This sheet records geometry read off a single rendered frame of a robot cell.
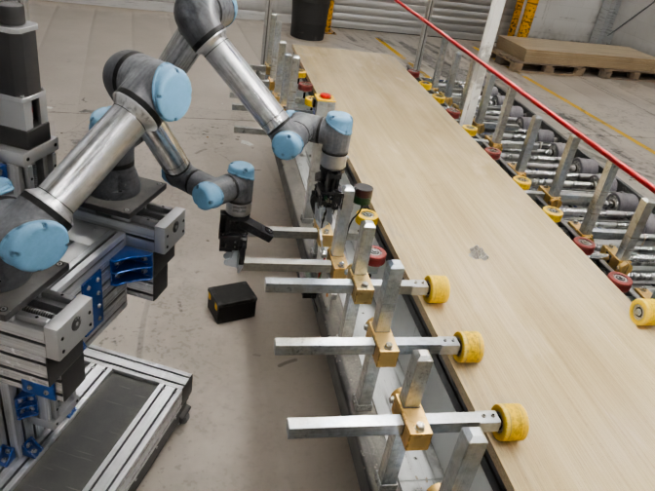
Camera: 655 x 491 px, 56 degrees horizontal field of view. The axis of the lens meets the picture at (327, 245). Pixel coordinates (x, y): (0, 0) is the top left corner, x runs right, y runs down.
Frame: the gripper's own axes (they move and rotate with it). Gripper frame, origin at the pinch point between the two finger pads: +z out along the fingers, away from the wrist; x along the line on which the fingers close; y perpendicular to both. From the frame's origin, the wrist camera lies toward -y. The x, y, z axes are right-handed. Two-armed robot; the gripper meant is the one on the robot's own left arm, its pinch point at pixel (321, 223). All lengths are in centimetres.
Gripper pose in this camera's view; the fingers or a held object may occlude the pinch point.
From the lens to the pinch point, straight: 187.7
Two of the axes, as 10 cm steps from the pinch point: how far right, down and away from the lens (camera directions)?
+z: -1.5, 8.5, 5.1
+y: 1.8, 5.3, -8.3
